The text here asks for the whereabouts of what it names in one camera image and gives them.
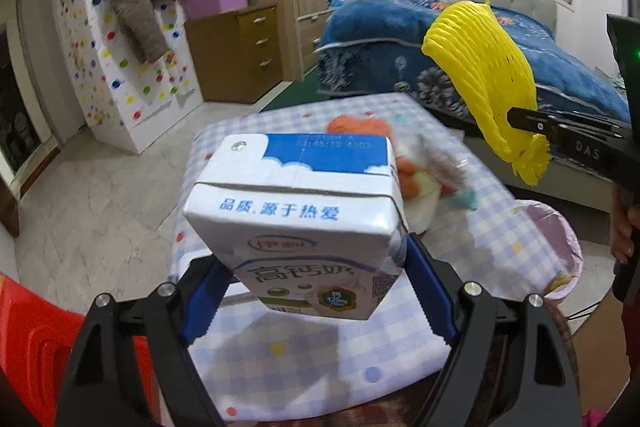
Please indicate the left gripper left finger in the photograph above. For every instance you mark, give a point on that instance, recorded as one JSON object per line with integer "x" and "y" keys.
{"x": 172, "y": 317}

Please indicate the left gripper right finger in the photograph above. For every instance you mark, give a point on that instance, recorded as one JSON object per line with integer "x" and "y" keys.
{"x": 507, "y": 364}

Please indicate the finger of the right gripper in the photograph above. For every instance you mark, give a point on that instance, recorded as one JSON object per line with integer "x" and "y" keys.
{"x": 549, "y": 123}

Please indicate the yellow foam fruit net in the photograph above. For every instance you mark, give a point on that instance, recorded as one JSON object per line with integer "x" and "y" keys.
{"x": 492, "y": 75}

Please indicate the white blue milk carton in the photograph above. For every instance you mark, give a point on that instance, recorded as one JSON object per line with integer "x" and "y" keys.
{"x": 309, "y": 223}

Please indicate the pink lined trash bin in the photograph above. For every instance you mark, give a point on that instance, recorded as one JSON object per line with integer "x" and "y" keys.
{"x": 562, "y": 238}

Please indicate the orange plastic wrapper trash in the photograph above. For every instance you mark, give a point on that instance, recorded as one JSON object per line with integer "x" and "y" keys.
{"x": 426, "y": 172}

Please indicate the operator right hand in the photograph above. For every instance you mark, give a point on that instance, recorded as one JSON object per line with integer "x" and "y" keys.
{"x": 624, "y": 219}

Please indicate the checkered blue white tablecloth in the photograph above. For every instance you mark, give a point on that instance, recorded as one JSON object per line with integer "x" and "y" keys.
{"x": 263, "y": 365}

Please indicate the blue floral bed blanket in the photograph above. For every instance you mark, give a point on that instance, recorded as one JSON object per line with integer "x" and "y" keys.
{"x": 374, "y": 46}

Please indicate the white polka dot cabinet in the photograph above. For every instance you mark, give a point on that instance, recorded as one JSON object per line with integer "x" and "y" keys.
{"x": 126, "y": 103}

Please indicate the brown wooden drawer cabinet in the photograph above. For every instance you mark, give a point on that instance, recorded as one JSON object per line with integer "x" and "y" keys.
{"x": 236, "y": 55}

